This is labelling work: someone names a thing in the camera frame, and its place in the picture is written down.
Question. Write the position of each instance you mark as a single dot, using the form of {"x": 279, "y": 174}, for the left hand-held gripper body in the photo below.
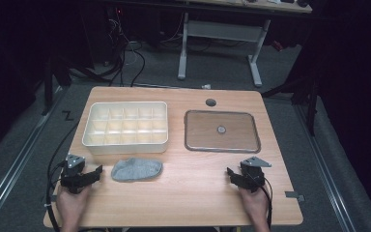
{"x": 72, "y": 169}

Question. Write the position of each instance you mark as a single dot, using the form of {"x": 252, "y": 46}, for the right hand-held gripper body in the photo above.
{"x": 255, "y": 175}

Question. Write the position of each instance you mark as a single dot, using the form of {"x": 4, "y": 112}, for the grey sock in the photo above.
{"x": 136, "y": 169}

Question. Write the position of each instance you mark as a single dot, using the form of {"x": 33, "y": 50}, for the white compartment storage box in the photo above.
{"x": 125, "y": 127}

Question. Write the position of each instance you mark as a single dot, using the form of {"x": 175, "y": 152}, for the person's right hand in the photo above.
{"x": 254, "y": 204}

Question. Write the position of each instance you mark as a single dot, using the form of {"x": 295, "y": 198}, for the person's left hand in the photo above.
{"x": 71, "y": 206}

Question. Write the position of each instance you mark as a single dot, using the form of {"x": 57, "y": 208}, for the transparent box lid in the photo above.
{"x": 222, "y": 141}

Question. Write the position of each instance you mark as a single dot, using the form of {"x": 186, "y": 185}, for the black metal stand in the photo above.
{"x": 48, "y": 87}
{"x": 310, "y": 106}

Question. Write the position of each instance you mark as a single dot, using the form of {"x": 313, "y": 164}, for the small white floor object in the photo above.
{"x": 206, "y": 86}

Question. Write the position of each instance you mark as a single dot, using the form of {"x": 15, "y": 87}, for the white-legged desk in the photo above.
{"x": 222, "y": 30}

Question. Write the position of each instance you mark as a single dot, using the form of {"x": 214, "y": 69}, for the metal floor rail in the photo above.
{"x": 16, "y": 167}
{"x": 325, "y": 167}

